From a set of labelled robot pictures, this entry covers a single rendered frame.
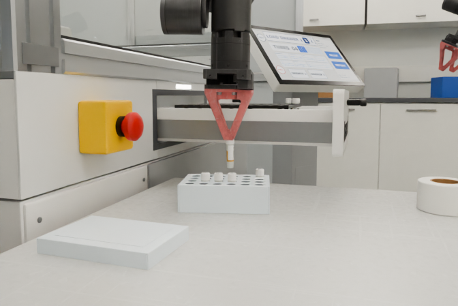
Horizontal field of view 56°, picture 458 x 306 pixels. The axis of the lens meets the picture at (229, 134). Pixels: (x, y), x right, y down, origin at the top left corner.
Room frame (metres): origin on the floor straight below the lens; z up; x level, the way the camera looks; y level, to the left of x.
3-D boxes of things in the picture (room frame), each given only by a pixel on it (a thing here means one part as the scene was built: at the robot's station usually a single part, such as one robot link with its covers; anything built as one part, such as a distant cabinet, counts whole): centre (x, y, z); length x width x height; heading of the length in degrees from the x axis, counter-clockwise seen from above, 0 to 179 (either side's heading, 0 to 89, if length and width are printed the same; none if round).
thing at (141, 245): (0.44, 0.12, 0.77); 0.13 x 0.09 x 0.02; 70
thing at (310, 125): (0.89, -0.02, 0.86); 0.40 x 0.26 x 0.06; 73
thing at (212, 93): (0.64, 0.00, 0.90); 0.07 x 0.07 x 0.09; 85
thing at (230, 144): (0.63, 0.00, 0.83); 0.01 x 0.01 x 0.05
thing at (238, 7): (0.63, 0.00, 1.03); 0.07 x 0.06 x 0.07; 86
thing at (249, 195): (0.61, 0.00, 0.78); 0.12 x 0.08 x 0.04; 85
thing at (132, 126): (0.59, 0.14, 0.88); 0.04 x 0.03 x 0.04; 163
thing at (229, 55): (0.63, 0.00, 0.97); 0.10 x 0.07 x 0.07; 175
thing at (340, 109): (0.83, -0.22, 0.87); 0.29 x 0.02 x 0.11; 163
